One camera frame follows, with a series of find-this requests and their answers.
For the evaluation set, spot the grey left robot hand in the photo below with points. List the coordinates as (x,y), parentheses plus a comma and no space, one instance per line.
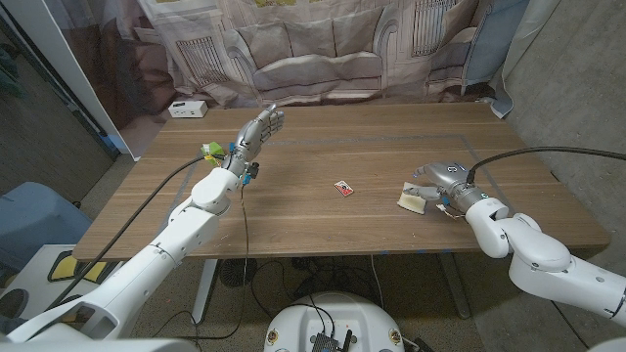
(252,142)

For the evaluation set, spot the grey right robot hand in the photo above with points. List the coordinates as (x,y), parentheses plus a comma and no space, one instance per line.
(450,178)

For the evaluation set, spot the pale yellow sponge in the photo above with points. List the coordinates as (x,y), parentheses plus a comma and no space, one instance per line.
(411,205)

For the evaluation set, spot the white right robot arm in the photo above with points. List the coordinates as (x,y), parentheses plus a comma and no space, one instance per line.
(538,254)

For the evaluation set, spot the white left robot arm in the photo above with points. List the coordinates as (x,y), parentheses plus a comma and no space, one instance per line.
(151,259)

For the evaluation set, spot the green cube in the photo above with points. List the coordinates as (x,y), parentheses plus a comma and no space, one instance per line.
(215,148)

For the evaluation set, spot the white power strip box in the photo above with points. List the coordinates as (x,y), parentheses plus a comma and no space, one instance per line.
(188,109)

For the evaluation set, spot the small red card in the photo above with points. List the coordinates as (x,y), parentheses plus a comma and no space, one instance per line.
(344,188)

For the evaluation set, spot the grey table leg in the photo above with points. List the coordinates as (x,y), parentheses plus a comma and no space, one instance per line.
(455,288)

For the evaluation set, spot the black round floor fan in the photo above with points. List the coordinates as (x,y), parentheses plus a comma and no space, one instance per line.
(230,274)

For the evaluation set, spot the pale grey hanging cloth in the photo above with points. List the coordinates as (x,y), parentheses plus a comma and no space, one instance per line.
(518,58)

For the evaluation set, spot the white table leg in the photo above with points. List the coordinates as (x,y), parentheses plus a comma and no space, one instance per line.
(205,288)

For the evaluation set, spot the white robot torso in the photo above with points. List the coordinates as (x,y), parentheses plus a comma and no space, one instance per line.
(362,318)

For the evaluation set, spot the white partition panel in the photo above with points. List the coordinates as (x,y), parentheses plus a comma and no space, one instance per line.
(71,63)

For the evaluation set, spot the yellow pad with black rim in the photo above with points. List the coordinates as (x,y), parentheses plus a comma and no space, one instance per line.
(63,268)

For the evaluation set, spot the blue upholstered chair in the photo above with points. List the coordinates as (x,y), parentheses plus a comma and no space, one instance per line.
(34,215)

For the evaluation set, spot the white floor platform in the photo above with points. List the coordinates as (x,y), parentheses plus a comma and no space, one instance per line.
(29,278)

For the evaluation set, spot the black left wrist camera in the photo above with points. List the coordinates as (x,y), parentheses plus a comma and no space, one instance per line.
(253,170)

